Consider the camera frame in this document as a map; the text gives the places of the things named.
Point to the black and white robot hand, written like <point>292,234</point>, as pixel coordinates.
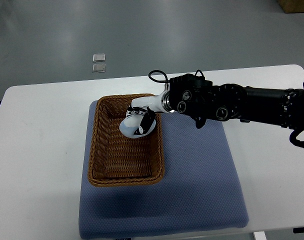
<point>149,106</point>

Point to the pale blue plush toy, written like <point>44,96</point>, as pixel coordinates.
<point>134,126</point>

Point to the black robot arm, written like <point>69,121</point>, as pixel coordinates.
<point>196,97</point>

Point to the brown wicker basket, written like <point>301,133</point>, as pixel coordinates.
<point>116,160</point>

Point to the lower silver floor plate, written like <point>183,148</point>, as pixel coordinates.
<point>99,68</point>

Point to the silver floor plate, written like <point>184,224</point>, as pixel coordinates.
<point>99,57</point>
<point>99,68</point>

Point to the upper silver floor plate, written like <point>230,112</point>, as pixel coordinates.
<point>99,57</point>

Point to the blue quilted mat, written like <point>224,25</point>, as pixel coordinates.
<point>200,190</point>

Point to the brown cardboard box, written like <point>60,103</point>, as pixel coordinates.
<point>292,6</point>

